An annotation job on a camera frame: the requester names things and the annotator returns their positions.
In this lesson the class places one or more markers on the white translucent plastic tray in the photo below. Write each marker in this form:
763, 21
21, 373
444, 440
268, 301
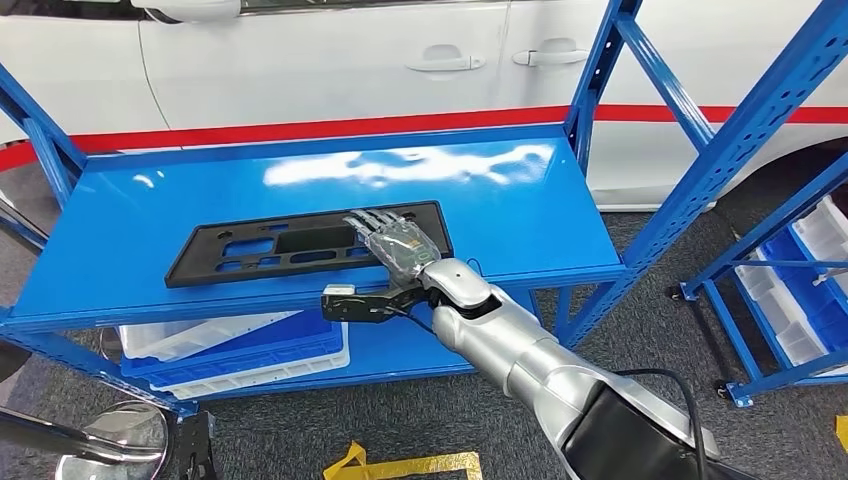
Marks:
172, 338

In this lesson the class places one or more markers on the blue metal shelf unit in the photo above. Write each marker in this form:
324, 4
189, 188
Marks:
530, 218

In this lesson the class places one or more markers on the white divided rack crate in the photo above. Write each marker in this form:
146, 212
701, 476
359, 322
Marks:
821, 232
795, 341

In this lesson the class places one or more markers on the blue metal storage rack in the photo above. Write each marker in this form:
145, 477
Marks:
762, 233

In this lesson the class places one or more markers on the yellow floor tape with curl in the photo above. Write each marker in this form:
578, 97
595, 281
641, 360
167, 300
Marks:
411, 465

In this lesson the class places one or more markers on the black plastic plate part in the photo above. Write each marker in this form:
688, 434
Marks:
199, 265

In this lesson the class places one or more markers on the white car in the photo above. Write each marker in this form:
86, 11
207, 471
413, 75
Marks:
298, 73

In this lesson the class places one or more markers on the black round floor disc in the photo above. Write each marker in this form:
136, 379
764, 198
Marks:
10, 363

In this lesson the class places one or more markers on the yellow floor tape outline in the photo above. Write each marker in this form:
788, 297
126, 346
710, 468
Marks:
842, 432

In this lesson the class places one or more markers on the red barrier belt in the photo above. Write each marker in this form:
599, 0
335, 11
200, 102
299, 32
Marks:
331, 127

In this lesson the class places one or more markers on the black left wrist camera bracket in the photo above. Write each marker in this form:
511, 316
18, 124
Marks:
193, 447

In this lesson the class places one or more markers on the chrome stanchion post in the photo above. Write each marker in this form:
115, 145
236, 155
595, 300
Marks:
126, 430

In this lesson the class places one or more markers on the blue plastic crate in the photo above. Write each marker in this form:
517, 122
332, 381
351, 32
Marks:
298, 344

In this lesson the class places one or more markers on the blue rack crate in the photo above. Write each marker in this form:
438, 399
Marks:
815, 298

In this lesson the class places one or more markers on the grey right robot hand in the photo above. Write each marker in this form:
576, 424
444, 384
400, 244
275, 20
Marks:
404, 248

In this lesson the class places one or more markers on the black-topped stanchion post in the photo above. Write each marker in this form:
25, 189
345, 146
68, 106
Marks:
20, 228

